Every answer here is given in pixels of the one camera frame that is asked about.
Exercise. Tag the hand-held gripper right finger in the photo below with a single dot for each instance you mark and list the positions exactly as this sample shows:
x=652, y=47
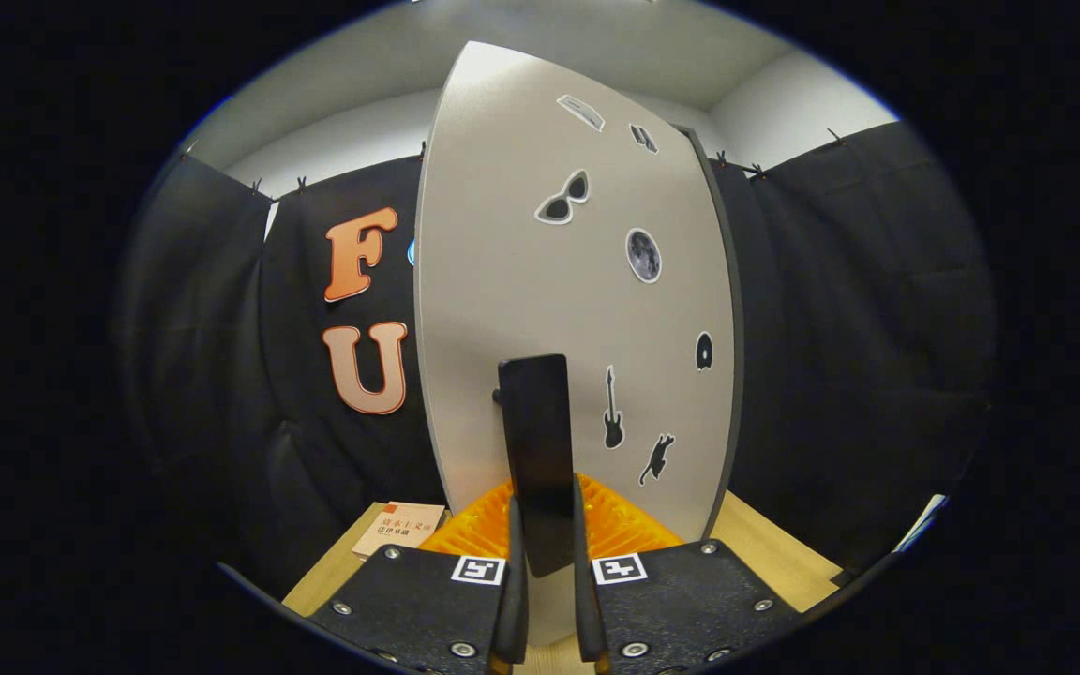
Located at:
x=690, y=600

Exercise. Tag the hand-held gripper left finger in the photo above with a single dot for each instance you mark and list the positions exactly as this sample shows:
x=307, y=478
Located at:
x=409, y=600

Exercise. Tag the beige shoe cabinet door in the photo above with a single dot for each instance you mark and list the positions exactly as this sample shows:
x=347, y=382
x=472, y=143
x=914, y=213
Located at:
x=521, y=281

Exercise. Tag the white book with orange corner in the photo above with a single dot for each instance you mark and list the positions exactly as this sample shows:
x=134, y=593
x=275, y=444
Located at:
x=399, y=532

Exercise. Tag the black backdrop cloth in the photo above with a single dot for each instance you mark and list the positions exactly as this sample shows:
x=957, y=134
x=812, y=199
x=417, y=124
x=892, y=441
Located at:
x=831, y=328

